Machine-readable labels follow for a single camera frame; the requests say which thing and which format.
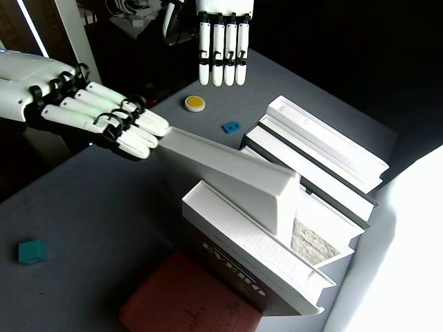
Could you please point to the small blue flat block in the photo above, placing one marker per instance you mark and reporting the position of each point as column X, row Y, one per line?
column 231, row 127

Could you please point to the small white box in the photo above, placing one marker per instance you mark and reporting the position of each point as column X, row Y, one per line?
column 138, row 21

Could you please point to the teal cube block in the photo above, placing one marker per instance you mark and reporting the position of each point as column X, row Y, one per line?
column 33, row 252

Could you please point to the grey table cloth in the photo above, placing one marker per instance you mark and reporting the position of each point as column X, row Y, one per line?
column 104, row 207

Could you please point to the beige cabinet panel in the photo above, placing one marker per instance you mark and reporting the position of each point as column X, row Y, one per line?
column 48, row 141

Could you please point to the black and white device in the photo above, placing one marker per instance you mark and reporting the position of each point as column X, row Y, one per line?
column 174, row 20

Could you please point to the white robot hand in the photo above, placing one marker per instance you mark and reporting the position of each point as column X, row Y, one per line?
column 20, row 79
column 225, row 10

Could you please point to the white hardcover book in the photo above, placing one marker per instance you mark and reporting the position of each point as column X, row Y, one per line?
column 225, row 162

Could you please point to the thick white book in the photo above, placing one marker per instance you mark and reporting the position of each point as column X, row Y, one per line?
column 328, row 145

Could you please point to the red flat book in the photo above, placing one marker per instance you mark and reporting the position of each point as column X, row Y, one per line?
column 180, row 294

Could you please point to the book with black printed cover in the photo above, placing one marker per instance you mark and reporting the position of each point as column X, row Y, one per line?
column 239, row 231

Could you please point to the yellow disc with white rim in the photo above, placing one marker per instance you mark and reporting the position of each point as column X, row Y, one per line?
column 194, row 103

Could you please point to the white light strip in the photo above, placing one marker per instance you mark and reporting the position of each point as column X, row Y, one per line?
column 33, row 27

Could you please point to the white column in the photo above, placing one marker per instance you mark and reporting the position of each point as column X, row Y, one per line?
column 76, row 34

